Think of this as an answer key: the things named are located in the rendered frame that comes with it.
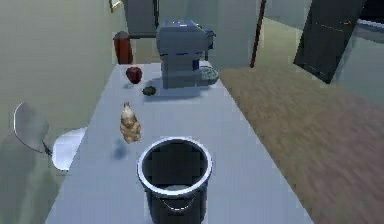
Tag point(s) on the framed wall picture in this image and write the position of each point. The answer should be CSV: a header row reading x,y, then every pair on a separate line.
x,y
114,4

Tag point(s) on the brown door frame post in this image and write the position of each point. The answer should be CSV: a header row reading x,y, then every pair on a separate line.
x,y
258,33

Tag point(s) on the black metal pot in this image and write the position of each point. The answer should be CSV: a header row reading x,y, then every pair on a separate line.
x,y
173,200

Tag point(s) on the white chair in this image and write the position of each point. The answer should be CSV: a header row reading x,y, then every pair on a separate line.
x,y
66,150

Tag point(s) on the pale grey table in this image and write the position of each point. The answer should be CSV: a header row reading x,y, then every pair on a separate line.
x,y
233,160

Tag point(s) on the red bin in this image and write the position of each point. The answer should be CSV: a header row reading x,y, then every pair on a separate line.
x,y
122,48

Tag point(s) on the grey coffee machine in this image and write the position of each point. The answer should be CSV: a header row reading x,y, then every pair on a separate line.
x,y
181,53

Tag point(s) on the red apple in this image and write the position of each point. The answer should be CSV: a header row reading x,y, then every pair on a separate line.
x,y
134,74

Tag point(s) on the small dark green fruit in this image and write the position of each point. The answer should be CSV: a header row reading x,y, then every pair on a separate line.
x,y
149,90

